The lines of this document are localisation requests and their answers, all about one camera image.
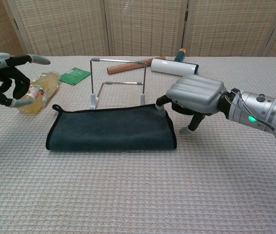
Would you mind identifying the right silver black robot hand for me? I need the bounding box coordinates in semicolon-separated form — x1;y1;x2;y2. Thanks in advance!
155;74;227;134

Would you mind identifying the yellow cloth black trim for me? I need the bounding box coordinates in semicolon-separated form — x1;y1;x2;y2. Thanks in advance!
45;103;178;152

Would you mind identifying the yellow juice bottle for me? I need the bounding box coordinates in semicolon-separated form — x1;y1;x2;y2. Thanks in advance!
17;71;61;115

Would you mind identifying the green sachet packet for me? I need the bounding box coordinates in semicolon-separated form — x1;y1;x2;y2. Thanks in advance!
59;67;91;86

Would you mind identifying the wooden rolling pin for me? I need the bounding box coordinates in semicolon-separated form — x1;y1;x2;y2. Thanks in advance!
106;55;166;75

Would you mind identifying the teal handled lint roller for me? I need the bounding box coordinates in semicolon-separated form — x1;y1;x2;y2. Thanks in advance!
150;48;199;78

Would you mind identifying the metal wire rack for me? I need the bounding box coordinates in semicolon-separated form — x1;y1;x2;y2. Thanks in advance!
89;58;147;110

